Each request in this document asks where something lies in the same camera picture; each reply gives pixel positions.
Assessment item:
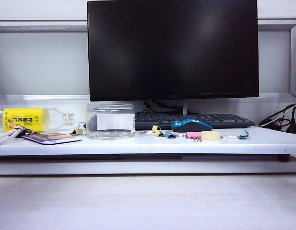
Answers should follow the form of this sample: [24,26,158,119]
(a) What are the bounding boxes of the yellow binder clip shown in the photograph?
[70,121,86,137]
[139,125,163,138]

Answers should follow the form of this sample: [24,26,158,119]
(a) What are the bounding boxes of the blue binder clip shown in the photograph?
[162,130,187,139]

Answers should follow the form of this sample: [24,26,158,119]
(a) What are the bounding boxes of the clear plastic jar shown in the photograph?
[86,102,137,141]

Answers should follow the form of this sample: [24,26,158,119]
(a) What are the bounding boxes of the cream round eraser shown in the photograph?
[201,130,221,142]

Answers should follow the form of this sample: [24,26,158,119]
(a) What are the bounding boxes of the white desk riser platform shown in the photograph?
[0,105,296,162]

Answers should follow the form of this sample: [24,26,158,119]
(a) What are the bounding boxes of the blue and black mouse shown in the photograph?
[171,118,213,133]

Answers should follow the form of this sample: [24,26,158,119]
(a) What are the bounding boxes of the pink binder clip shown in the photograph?
[185,131,203,143]

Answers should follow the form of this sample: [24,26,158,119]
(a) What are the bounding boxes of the black computer monitor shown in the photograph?
[86,0,260,102]

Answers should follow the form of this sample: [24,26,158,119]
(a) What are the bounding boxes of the black computer keyboard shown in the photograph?
[134,112,255,130]

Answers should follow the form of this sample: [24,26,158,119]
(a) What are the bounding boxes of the purple and orange card tag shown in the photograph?
[21,131,83,146]

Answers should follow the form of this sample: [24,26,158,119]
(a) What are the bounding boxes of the teal binder clip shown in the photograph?
[220,129,250,140]

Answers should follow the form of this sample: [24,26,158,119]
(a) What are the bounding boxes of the silver keys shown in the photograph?
[19,126,39,134]

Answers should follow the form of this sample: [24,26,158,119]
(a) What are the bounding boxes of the plastic bottle yellow label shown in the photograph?
[0,107,75,133]

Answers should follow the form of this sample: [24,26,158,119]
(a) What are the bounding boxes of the black power plug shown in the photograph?
[285,105,296,134]

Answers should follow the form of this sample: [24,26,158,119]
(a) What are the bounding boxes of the black monitor cable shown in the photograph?
[142,100,184,115]

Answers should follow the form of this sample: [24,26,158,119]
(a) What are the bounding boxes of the black power cables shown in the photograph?
[259,100,296,131]

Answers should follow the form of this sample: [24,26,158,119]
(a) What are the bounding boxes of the aluminium frame rails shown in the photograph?
[0,14,296,104]

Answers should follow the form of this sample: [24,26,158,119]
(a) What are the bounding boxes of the white braided lanyard loop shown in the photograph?
[0,126,25,145]

